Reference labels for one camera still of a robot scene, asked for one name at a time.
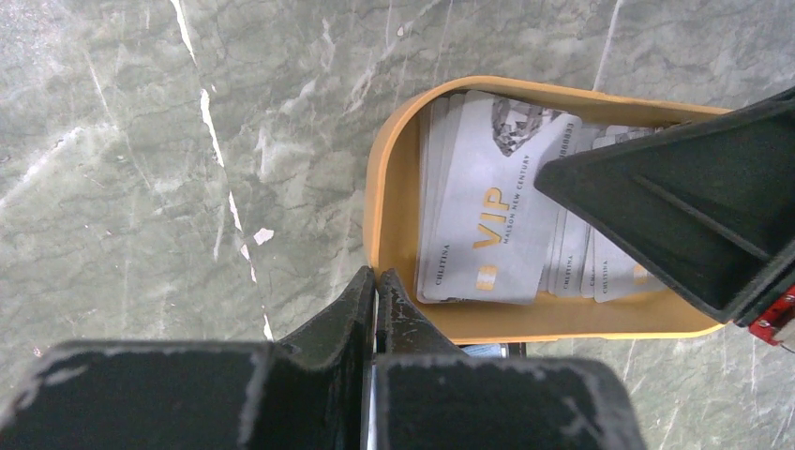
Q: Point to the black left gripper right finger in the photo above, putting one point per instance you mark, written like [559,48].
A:
[429,394]

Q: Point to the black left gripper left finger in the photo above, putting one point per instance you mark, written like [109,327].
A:
[304,391]

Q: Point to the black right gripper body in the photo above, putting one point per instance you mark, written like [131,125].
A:
[772,316]

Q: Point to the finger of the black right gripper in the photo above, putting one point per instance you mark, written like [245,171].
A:
[707,208]

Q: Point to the white card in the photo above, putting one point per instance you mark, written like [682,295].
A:
[582,262]
[485,228]

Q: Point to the orange oval tray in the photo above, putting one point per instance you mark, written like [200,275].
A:
[392,221]

